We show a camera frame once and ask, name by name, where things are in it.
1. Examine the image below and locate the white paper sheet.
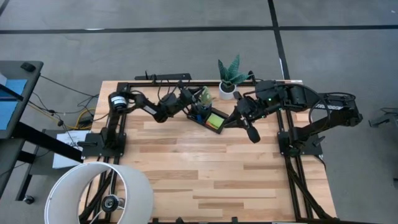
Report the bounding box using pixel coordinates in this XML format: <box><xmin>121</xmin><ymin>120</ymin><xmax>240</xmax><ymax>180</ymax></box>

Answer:
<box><xmin>52</xmin><ymin>129</ymin><xmax>91</xmax><ymax>169</ymax></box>

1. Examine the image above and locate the white lamp shade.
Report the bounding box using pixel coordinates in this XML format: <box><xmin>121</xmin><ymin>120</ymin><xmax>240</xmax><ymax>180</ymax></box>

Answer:
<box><xmin>44</xmin><ymin>161</ymin><xmax>155</xmax><ymax>224</ymax></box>

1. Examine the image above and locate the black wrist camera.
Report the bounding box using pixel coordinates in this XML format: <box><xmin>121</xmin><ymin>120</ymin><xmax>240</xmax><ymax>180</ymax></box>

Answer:
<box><xmin>160</xmin><ymin>92</ymin><xmax>178</xmax><ymax>108</ymax></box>
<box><xmin>233</xmin><ymin>91</ymin><xmax>253</xmax><ymax>106</ymax></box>

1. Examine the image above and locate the black aluminium table frame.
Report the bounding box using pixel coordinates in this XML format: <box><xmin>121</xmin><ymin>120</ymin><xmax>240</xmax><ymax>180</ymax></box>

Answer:
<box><xmin>77</xmin><ymin>79</ymin><xmax>340</xmax><ymax>224</ymax></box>

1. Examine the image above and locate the black bracket bar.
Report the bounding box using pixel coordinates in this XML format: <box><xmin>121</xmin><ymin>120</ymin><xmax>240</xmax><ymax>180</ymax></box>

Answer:
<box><xmin>135</xmin><ymin>70</ymin><xmax>192</xmax><ymax>82</ymax></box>

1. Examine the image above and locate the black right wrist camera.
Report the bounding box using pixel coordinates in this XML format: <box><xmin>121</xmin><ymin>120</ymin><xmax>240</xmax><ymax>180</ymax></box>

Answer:
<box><xmin>233</xmin><ymin>91</ymin><xmax>253</xmax><ymax>106</ymax></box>

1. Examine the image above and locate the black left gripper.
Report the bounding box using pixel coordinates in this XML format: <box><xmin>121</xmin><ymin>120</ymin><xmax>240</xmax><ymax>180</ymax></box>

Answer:
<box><xmin>177</xmin><ymin>88</ymin><xmax>206</xmax><ymax>108</ymax></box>

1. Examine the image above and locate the grey side desk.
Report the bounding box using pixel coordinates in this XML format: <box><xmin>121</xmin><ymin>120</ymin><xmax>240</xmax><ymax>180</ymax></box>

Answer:
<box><xmin>0</xmin><ymin>60</ymin><xmax>83</xmax><ymax>206</ymax></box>

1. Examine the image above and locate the green snake plant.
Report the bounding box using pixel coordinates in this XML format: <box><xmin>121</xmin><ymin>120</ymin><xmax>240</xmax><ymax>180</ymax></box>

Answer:
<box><xmin>217</xmin><ymin>54</ymin><xmax>254</xmax><ymax>91</ymax></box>

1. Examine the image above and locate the neon sticky notes pad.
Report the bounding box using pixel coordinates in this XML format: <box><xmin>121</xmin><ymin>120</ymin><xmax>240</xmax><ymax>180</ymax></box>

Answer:
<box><xmin>205</xmin><ymin>113</ymin><xmax>225</xmax><ymax>130</ymax></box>

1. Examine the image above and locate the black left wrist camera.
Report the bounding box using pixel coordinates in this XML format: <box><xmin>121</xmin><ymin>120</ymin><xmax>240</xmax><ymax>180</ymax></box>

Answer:
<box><xmin>160</xmin><ymin>92</ymin><xmax>178</xmax><ymax>108</ymax></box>

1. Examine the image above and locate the white plant pot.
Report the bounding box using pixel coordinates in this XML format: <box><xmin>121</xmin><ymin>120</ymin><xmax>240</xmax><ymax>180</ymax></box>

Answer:
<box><xmin>218</xmin><ymin>81</ymin><xmax>237</xmax><ymax>100</ymax></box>

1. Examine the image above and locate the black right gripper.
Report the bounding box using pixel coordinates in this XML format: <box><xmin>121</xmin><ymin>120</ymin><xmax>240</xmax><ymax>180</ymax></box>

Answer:
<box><xmin>224</xmin><ymin>105</ymin><xmax>262</xmax><ymax>144</ymax></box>

